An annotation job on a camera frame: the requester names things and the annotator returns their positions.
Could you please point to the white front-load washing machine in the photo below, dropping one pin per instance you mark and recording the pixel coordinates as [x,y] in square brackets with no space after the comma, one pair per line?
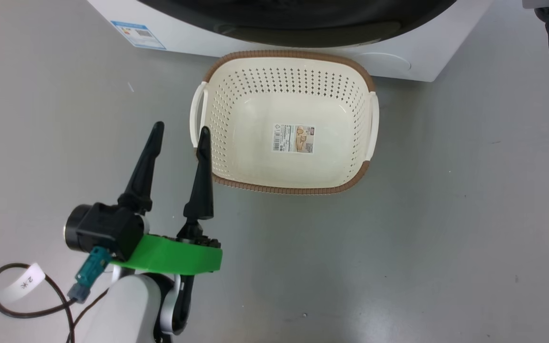
[427,52]

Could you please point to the black round washing machine door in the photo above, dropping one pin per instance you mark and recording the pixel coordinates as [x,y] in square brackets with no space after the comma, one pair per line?
[303,19]

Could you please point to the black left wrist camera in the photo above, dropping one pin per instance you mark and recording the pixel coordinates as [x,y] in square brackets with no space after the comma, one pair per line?
[105,228]

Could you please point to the paper basket label sticker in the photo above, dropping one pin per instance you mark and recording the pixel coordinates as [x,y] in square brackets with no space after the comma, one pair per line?
[293,138]

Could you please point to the cream perforated laundry basket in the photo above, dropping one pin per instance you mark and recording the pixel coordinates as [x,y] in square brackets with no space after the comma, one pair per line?
[255,109]

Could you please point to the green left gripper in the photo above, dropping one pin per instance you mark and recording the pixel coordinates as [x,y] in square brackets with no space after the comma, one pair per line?
[174,259]

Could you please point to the blue energy label sticker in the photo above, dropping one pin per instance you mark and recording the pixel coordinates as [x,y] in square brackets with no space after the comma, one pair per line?
[138,34]

